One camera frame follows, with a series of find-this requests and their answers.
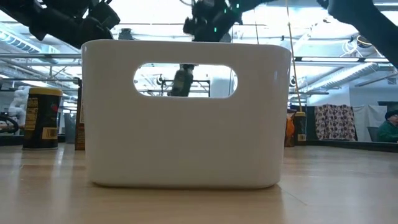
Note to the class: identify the white hanging sheet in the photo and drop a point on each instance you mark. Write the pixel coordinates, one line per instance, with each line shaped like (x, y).
(367, 121)

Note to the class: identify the grey plastic bin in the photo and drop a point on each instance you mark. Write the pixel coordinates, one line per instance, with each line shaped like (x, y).
(70, 130)

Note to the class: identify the person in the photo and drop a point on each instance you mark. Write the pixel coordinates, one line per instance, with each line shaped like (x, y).
(388, 132)

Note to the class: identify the green lid spice jar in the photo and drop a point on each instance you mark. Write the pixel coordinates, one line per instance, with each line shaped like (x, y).
(182, 84)

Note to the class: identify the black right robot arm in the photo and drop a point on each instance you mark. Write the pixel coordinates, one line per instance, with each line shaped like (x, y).
(367, 21)

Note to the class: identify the white robot figure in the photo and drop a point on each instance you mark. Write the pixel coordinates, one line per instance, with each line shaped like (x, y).
(18, 105)

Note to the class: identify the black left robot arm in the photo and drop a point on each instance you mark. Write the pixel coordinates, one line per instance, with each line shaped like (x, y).
(53, 31)

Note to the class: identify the brown patterned cloth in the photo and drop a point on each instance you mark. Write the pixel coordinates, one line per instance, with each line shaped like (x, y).
(335, 123)

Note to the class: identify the orange taco mix packet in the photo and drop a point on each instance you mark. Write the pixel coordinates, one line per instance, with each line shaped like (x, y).
(79, 137)
(289, 130)

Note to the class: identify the yellow lid spice jar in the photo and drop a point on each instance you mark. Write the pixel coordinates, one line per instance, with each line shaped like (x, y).
(300, 130)
(42, 124)

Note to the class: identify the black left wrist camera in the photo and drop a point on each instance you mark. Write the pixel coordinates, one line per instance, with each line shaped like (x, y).
(104, 15)

